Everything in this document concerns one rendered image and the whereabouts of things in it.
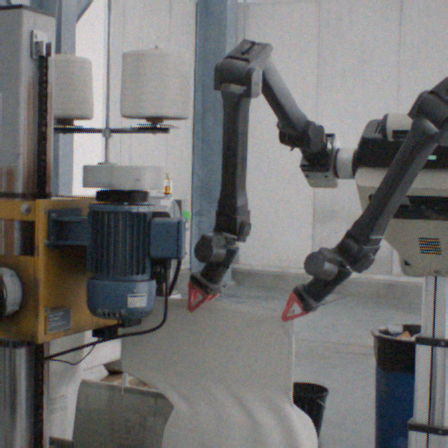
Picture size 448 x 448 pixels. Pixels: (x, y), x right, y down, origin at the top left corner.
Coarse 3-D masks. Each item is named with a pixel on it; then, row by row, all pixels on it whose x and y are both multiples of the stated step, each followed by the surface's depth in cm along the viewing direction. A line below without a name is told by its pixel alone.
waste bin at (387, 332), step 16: (384, 336) 412; (384, 352) 415; (400, 352) 407; (384, 368) 416; (400, 368) 408; (384, 384) 417; (400, 384) 409; (384, 400) 417; (400, 400) 410; (384, 416) 418; (400, 416) 411; (384, 432) 418; (400, 432) 411
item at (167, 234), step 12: (156, 228) 185; (168, 228) 185; (180, 228) 185; (156, 240) 185; (168, 240) 185; (180, 240) 185; (156, 252) 186; (168, 252) 185; (180, 252) 185; (168, 264) 189
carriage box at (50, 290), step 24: (0, 216) 189; (24, 216) 186; (0, 264) 189; (24, 264) 187; (48, 264) 188; (72, 264) 196; (24, 288) 187; (48, 288) 189; (72, 288) 197; (24, 312) 187; (48, 312) 187; (72, 312) 197; (0, 336) 190; (24, 336) 187; (48, 336) 190
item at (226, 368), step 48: (144, 336) 226; (192, 336) 219; (240, 336) 213; (288, 336) 207; (192, 384) 219; (240, 384) 214; (288, 384) 208; (192, 432) 212; (240, 432) 207; (288, 432) 203
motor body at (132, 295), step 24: (96, 216) 185; (120, 216) 183; (144, 216) 186; (96, 240) 185; (120, 240) 183; (144, 240) 186; (96, 264) 186; (120, 264) 184; (144, 264) 186; (96, 288) 185; (120, 288) 183; (144, 288) 186; (96, 312) 186; (120, 312) 184; (144, 312) 187
